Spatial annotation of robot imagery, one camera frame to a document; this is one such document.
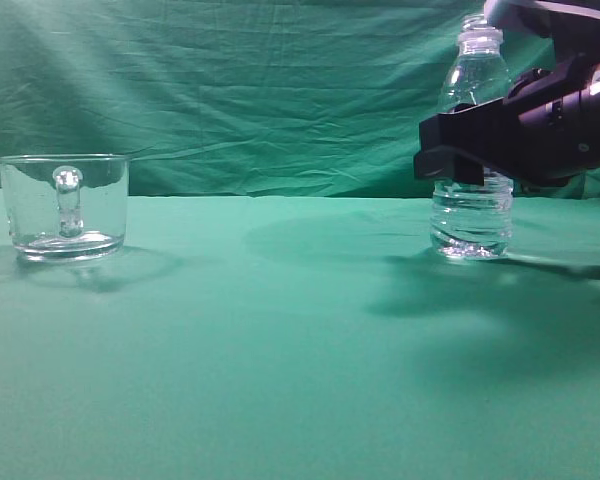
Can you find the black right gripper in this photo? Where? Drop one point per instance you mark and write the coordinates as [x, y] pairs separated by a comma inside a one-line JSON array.
[[550, 134]]

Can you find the clear plastic water bottle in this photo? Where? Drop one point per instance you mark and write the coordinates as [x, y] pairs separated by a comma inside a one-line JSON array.
[[474, 221]]

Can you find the green backdrop cloth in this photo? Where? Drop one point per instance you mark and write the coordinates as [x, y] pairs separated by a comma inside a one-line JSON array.
[[254, 98]]

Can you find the green table cloth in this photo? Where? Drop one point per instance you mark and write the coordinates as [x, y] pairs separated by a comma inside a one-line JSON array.
[[305, 338]]

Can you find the clear glass mug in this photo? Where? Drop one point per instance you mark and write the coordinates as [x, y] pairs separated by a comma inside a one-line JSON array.
[[65, 207]]

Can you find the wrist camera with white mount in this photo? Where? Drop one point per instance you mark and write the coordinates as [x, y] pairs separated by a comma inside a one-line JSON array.
[[539, 18]]

